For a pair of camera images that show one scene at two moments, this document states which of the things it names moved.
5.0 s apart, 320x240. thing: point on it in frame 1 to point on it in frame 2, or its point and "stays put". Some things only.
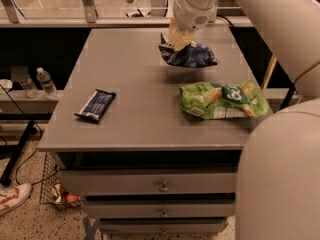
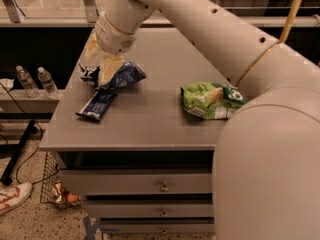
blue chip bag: x=192 y=55 to x=125 y=73
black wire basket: x=52 y=190 stays put
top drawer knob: x=163 y=188 stays put
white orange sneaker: x=11 y=197 stays put
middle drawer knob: x=163 y=213 stays put
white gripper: x=188 y=16 to x=112 y=38
